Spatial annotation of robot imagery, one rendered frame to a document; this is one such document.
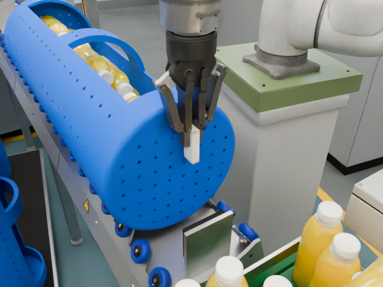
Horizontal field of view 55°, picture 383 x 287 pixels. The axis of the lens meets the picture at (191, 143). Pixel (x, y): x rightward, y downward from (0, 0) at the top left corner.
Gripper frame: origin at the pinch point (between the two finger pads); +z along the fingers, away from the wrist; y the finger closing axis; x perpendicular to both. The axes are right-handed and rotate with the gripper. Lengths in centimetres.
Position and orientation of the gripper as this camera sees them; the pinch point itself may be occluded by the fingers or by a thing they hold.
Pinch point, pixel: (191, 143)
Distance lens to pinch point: 64.9
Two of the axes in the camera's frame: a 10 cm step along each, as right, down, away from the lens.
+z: 0.0, 8.2, 5.7
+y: 8.4, -3.1, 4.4
